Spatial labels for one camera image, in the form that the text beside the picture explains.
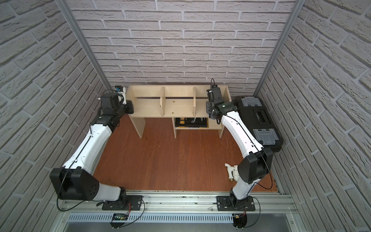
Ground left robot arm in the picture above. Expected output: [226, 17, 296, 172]
[50, 87, 134, 201]

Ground controller board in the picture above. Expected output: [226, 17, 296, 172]
[232, 214, 247, 229]
[110, 213, 129, 229]

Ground left controller board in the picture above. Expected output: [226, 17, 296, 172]
[110, 213, 129, 229]

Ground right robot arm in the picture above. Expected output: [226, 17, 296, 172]
[206, 84, 273, 207]

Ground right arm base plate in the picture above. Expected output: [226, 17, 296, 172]
[216, 195, 256, 212]

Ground white vent grille strip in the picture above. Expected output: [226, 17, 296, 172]
[67, 213, 233, 223]

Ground white plastic pipe fitting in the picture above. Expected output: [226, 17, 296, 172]
[225, 163, 240, 182]

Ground black yellow book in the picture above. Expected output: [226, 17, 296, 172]
[175, 118, 208, 128]

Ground light wooden bookshelf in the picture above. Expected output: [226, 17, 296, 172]
[125, 84, 232, 139]

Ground black toolbox grey latches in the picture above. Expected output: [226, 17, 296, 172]
[236, 97, 283, 153]

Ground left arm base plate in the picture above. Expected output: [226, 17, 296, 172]
[102, 195, 143, 211]

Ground aluminium rail frame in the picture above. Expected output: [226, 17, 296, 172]
[60, 190, 298, 215]

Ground right controller board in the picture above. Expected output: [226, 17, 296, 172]
[232, 214, 247, 229]

